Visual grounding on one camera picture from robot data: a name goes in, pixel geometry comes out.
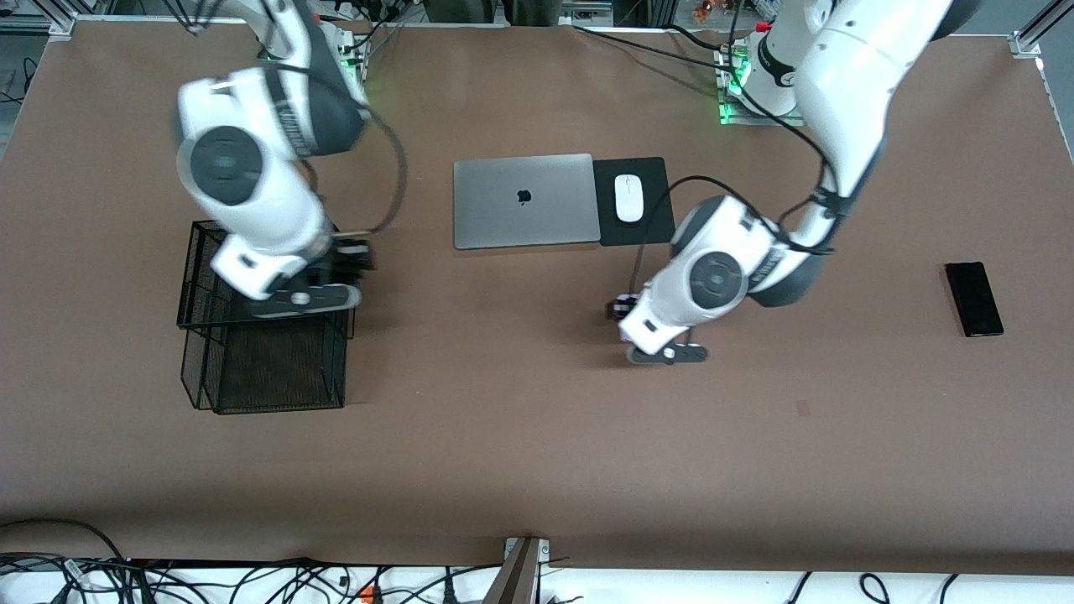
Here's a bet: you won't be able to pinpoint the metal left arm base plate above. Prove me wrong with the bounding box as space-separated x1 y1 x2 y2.
719 99 806 128

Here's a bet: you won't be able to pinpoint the long black slab phone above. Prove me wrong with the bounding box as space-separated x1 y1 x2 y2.
945 261 1006 339

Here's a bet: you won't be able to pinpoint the grey closed laptop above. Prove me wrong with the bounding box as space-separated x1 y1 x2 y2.
452 152 602 252

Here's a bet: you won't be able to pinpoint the black mouse pad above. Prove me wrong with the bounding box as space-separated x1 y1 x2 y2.
592 156 678 248

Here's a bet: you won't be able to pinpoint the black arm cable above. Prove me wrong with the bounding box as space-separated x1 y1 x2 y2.
277 59 410 237
625 84 842 294

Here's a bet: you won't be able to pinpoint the white computer mouse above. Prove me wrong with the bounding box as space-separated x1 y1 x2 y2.
613 173 646 225

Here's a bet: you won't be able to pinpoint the black mesh two-tier tray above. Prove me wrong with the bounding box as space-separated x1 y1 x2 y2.
175 218 358 416

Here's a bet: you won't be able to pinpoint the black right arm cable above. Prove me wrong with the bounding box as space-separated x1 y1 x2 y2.
277 59 410 237

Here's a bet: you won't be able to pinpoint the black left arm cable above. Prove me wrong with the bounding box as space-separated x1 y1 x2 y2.
625 84 842 294

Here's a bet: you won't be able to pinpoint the black floor cable arc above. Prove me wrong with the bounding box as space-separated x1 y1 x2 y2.
0 518 128 561

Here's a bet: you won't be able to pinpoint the black cable across table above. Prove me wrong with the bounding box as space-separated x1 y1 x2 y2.
573 23 748 70

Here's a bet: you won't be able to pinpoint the tangled floor cables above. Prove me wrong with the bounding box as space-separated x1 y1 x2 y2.
0 554 504 604

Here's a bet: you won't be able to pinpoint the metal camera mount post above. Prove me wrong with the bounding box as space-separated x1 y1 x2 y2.
482 537 552 604

